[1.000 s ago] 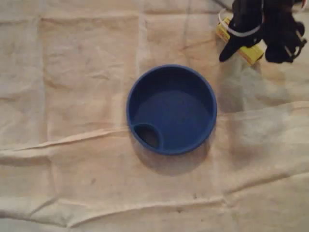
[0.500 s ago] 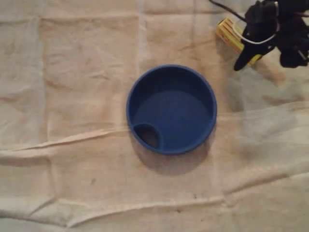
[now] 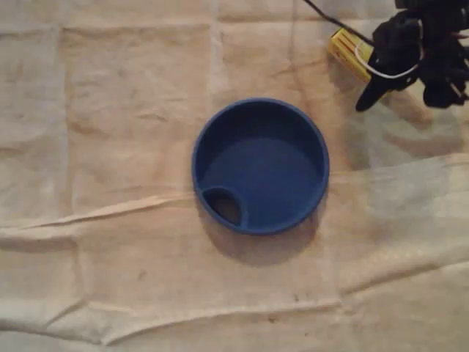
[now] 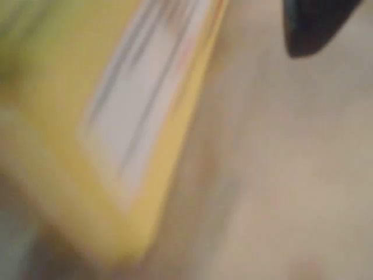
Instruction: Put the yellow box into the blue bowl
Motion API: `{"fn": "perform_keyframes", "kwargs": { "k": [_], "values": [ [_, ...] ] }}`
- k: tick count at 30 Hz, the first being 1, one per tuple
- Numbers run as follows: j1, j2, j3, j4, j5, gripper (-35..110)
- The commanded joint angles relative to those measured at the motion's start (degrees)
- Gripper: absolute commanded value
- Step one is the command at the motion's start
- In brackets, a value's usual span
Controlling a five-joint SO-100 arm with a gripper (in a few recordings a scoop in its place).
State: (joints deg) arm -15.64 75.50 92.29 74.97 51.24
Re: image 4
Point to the yellow striped box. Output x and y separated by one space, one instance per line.
96 181

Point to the wrinkled beige table cloth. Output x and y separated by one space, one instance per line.
277 175

